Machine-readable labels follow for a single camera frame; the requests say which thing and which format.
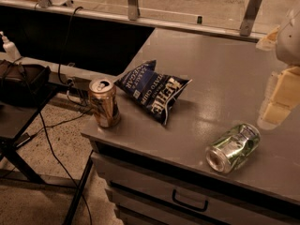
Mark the gold and black can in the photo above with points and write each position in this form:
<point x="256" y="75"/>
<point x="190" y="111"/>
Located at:
<point x="102" y="98"/>

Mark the black bag on side table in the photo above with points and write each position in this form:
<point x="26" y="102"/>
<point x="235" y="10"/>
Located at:
<point x="21" y="85"/>

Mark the blue kettle chips bag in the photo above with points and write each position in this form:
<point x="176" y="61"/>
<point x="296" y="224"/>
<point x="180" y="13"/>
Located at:
<point x="154" y="92"/>

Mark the black side table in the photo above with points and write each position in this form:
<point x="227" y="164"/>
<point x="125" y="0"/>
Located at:
<point x="14" y="121"/>

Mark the grey drawer with black handle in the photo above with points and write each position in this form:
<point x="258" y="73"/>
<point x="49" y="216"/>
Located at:
<point x="173" y="202"/>

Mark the white spray bottle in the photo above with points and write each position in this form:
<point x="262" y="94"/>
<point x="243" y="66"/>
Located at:
<point x="10" y="48"/>

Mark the green aluminium can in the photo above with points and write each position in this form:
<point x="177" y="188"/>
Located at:
<point x="232" y="148"/>

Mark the glass partition with metal posts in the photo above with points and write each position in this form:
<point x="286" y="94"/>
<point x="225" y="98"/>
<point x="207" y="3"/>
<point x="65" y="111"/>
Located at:
<point x="248" y="19"/>

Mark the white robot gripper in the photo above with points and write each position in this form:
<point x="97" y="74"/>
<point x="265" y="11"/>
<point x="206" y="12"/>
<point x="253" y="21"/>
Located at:
<point x="290" y="44"/>

